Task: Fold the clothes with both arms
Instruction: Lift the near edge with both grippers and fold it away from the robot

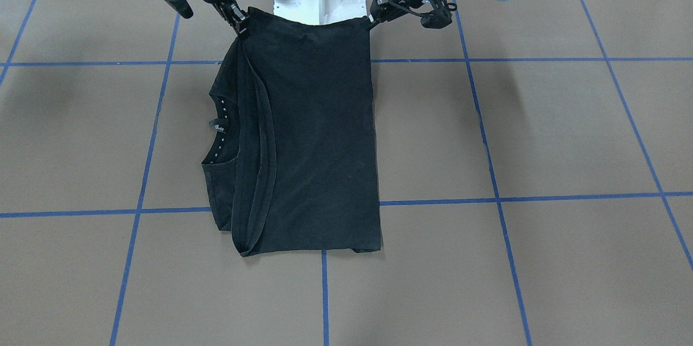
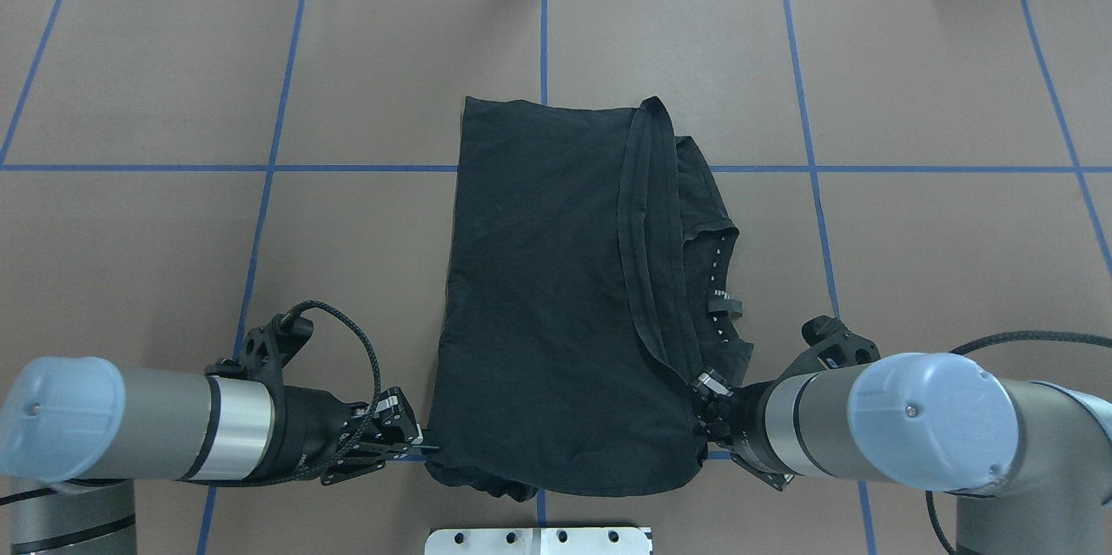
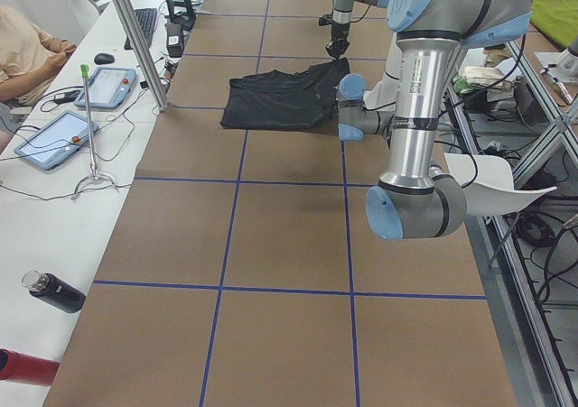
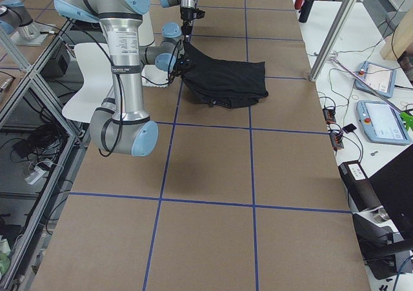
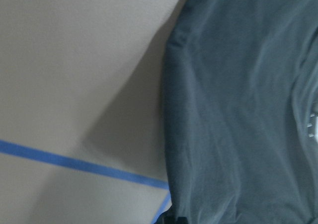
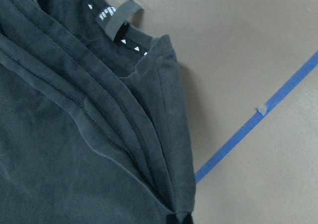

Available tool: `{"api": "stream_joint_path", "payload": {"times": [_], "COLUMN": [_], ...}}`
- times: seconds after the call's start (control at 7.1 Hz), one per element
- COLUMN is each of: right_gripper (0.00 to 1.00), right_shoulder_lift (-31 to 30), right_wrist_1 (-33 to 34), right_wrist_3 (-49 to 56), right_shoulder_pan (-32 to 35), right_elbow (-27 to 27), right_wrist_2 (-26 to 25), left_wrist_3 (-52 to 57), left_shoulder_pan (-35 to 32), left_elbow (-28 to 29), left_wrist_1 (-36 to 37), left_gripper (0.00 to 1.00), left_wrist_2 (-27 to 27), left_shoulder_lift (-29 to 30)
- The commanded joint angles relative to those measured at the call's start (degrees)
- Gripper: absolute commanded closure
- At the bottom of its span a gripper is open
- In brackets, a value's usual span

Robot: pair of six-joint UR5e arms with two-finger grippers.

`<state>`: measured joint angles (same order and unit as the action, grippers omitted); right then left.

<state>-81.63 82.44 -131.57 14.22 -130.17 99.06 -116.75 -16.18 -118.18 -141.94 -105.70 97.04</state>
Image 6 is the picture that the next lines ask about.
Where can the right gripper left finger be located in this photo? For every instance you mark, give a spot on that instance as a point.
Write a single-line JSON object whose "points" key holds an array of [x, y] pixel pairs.
{"points": [[172, 219]]}

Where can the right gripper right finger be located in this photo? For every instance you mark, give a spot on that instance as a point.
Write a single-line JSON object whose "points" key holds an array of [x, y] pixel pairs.
{"points": [[187, 219]]}

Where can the black t-shirt with logo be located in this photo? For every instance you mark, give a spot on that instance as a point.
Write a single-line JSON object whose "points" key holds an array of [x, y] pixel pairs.
{"points": [[93, 122]]}

